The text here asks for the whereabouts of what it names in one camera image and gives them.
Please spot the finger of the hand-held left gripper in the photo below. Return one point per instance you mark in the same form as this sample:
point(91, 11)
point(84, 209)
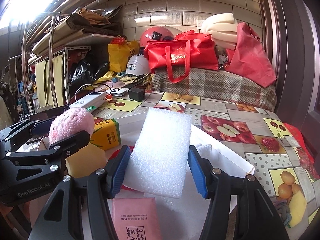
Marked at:
point(62, 145)
point(20, 128)

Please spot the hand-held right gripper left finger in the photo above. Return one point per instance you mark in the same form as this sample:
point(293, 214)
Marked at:
point(117, 177)

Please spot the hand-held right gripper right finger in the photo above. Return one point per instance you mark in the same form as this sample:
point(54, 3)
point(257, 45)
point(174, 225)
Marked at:
point(197, 172)

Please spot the pink plush toy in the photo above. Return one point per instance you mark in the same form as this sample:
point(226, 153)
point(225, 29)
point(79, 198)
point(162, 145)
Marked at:
point(72, 121)

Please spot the white cardboard box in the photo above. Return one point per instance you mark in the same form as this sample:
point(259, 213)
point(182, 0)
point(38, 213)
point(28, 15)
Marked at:
point(225, 160)

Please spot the white foam block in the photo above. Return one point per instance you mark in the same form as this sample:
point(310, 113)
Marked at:
point(175, 202)
point(160, 150)

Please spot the white rolled cloth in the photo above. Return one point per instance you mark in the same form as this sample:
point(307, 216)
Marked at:
point(203, 151)

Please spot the yellow sponge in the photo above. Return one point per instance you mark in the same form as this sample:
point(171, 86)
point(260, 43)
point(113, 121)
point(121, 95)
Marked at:
point(85, 160)

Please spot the pink tissue packet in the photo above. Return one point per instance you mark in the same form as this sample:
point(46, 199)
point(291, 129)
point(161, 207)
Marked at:
point(135, 217)

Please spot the yellow juice carton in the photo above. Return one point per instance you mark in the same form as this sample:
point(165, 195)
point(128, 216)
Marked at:
point(107, 135)

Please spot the white power bank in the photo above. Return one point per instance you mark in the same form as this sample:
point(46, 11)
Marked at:
point(87, 101)

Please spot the yellow curtain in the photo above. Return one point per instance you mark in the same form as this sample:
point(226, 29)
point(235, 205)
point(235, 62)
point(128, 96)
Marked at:
point(41, 80)

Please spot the fruit print tablecloth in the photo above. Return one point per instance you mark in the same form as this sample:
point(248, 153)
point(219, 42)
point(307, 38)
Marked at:
point(250, 130)

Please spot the black plastic bag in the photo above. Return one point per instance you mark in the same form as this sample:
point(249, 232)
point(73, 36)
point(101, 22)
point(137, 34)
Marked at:
point(81, 71)

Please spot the chrome tube rack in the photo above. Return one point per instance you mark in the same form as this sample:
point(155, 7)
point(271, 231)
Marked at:
point(51, 55)

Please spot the black charger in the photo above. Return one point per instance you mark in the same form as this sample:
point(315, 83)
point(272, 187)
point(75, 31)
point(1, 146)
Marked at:
point(136, 94)

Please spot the plaid cloth cover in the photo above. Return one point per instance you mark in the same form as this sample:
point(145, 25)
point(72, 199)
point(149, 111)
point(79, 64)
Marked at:
point(212, 85)

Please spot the yellow shopping bag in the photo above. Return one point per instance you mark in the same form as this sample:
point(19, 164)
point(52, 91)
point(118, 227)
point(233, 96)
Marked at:
point(117, 55)

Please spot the red cloth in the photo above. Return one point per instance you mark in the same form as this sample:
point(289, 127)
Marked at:
point(297, 135)

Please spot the white helmet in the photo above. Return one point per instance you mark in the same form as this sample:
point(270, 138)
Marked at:
point(137, 65)

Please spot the cluttered storage shelf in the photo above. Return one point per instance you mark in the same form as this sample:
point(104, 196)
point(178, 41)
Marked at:
point(82, 30)

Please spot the red tote bag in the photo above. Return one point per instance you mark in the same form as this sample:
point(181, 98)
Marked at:
point(187, 52)

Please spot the red non-woven bag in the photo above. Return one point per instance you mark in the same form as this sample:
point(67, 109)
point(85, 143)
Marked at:
point(250, 60)

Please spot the pink helmet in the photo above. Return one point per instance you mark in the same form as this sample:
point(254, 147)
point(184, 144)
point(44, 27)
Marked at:
point(150, 37)

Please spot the stack of white foam pads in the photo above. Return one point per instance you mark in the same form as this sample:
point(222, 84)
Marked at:
point(220, 27)

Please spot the white wall socket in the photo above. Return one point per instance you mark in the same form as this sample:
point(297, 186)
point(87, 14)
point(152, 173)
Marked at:
point(200, 23)

